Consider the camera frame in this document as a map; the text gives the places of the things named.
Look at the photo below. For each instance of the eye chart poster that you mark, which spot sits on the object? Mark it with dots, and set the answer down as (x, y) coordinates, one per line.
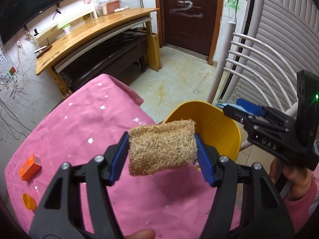
(6, 62)

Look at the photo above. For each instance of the black and white phone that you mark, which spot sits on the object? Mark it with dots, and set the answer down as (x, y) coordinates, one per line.
(42, 50)

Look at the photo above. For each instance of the orange round lid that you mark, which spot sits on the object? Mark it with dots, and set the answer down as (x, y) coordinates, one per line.
(29, 201)

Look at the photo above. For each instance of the tan loofah sponge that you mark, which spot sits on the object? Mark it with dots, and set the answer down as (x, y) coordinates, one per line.
(162, 149)

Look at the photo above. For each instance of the orange cardboard box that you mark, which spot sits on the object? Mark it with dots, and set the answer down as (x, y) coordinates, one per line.
(30, 168)

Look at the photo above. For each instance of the black padded bench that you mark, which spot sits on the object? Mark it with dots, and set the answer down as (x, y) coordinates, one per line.
(107, 54)

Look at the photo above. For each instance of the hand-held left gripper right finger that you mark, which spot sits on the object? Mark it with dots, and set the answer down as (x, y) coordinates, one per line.
(205, 164)

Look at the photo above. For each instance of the white jar with green lid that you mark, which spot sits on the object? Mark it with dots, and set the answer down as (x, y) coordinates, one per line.
(66, 28)

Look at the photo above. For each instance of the brown wooden door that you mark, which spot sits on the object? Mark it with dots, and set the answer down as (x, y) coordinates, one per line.
(189, 17)

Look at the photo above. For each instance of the pink star-print tablecloth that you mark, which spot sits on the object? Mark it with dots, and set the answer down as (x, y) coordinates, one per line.
(82, 129)

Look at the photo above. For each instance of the white metal chair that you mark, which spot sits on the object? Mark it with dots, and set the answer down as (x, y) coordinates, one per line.
(261, 54)

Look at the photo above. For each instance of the clear plastic container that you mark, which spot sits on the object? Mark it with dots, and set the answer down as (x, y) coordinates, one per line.
(108, 1)

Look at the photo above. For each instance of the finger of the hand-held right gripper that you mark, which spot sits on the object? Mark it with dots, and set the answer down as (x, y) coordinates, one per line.
(236, 114)
(249, 107)

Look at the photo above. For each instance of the person's right hand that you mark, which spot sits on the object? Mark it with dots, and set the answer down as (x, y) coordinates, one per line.
(296, 179)

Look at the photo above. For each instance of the yellow plastic bin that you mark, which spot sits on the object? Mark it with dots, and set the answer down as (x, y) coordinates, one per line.
(219, 129)

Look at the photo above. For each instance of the person's right forearm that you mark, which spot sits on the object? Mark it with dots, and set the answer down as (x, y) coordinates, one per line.
(306, 209)

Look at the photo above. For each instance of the white louvered shutter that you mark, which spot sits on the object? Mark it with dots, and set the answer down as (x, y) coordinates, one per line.
(281, 25)

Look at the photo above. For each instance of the person's left hand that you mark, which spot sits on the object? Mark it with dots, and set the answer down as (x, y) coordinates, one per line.
(139, 234)

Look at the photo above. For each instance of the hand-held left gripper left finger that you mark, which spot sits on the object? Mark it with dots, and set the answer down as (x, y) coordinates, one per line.
(119, 159)

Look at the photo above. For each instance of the wooden desk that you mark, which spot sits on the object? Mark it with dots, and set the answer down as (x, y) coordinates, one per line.
(99, 28)

